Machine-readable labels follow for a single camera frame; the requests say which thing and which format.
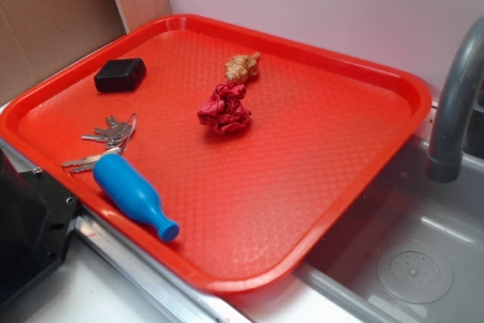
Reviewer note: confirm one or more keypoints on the brown cardboard panel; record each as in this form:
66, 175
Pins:
41, 37

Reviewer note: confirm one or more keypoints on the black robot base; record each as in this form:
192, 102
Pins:
37, 217

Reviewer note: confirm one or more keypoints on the blue plastic bottle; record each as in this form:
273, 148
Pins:
134, 195

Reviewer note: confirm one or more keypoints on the grey faucet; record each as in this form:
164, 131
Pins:
458, 126

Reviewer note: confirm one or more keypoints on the grey sink basin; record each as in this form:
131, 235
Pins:
408, 249

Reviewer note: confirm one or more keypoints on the tan seashell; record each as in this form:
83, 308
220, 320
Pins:
242, 67

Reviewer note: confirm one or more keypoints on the black rectangular box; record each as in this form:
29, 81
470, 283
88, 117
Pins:
122, 75

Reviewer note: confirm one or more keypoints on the red plastic tray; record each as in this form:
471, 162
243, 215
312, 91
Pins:
252, 203

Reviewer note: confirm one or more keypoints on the silver key bunch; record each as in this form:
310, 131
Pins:
115, 138

